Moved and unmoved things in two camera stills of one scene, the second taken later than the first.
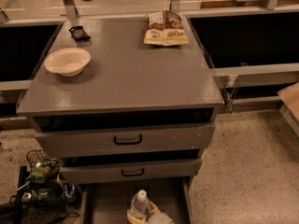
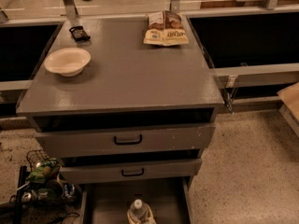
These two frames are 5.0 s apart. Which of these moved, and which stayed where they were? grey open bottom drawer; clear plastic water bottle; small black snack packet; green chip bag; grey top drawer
Moved: clear plastic water bottle
Stayed: green chip bag; grey open bottom drawer; grey top drawer; small black snack packet
